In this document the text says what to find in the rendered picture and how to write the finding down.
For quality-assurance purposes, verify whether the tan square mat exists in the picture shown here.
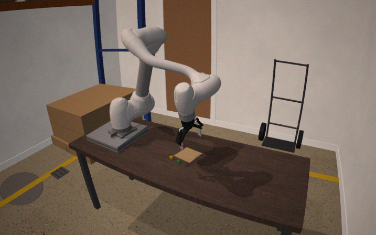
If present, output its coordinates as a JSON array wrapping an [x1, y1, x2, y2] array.
[[174, 147, 202, 163]]

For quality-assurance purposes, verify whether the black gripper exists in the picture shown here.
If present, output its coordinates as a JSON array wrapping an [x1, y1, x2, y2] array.
[[176, 116, 203, 150]]

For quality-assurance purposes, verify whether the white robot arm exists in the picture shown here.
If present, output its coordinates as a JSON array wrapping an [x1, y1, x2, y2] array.
[[108, 27, 221, 139]]

